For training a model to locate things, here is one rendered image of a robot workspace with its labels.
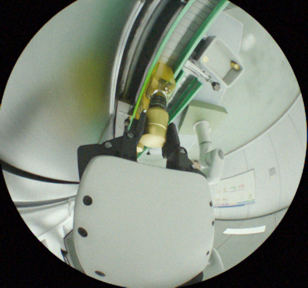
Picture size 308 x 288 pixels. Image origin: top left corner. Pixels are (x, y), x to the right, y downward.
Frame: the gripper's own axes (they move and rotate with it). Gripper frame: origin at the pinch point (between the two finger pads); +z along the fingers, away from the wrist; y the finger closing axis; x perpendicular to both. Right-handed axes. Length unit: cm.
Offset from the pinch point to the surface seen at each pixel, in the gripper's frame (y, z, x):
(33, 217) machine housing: -13.0, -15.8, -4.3
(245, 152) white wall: 361, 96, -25
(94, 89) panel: -12.9, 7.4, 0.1
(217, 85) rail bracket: 14.3, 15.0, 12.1
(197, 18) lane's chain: 0.9, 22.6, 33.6
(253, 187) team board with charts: 360, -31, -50
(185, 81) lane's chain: 10.5, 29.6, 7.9
